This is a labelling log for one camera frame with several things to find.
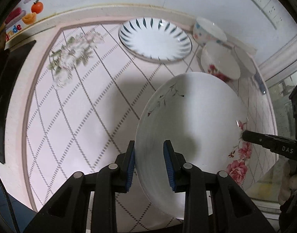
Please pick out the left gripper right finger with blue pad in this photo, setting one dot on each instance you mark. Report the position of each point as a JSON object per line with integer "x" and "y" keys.
{"x": 189, "y": 179}

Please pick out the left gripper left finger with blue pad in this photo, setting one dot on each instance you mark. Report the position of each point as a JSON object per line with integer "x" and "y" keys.
{"x": 114, "y": 178}

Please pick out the white plate pink floral rim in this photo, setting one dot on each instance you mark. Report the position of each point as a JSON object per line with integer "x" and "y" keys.
{"x": 204, "y": 120}

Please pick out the white bowl red flowers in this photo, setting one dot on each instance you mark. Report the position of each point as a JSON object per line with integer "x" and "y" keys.
{"x": 219, "y": 62}

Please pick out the plain white bowl blue rim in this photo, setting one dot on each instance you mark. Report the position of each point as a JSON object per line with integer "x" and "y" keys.
{"x": 246, "y": 64}

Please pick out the blue striped white plate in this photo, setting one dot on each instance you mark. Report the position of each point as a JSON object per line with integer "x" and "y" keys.
{"x": 155, "y": 39}

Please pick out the white bowl colourful dots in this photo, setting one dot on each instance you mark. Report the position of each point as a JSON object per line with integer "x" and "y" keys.
{"x": 204, "y": 31}

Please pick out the blue smartphone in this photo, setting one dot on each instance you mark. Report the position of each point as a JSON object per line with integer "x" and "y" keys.
{"x": 260, "y": 84}

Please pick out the colourful wall sticker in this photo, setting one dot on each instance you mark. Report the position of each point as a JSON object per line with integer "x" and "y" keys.
{"x": 22, "y": 16}

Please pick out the white wall power sockets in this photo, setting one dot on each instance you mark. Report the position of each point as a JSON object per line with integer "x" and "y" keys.
{"x": 271, "y": 11}

